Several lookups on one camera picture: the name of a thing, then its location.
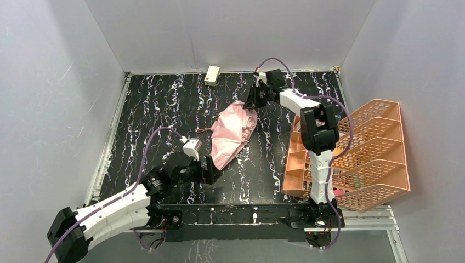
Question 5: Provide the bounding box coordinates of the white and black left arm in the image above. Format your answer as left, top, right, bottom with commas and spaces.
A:
47, 152, 221, 262

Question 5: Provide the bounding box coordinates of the aluminium table frame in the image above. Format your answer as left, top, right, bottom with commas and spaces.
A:
62, 72, 410, 263

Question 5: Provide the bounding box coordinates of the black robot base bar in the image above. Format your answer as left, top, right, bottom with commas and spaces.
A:
161, 203, 325, 242

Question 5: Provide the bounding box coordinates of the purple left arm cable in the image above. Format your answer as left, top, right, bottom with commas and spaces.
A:
43, 127, 186, 263

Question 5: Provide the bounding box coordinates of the orange plastic desk organizer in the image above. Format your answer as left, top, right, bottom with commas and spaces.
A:
281, 99, 411, 213

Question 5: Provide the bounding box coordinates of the pink and black folding umbrella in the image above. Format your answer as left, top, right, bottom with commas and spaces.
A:
195, 101, 258, 171

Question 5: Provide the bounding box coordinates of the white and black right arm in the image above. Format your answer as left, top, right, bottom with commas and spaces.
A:
244, 68, 343, 229

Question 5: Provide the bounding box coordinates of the small white box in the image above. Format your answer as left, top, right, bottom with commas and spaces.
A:
204, 65, 220, 87

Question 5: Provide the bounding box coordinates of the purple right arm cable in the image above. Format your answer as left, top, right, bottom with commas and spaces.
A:
256, 57, 355, 250

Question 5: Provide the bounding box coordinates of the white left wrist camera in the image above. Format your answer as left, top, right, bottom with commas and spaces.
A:
180, 136, 202, 161

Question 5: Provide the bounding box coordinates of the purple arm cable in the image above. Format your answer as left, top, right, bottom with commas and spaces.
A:
256, 57, 355, 250
43, 127, 186, 263

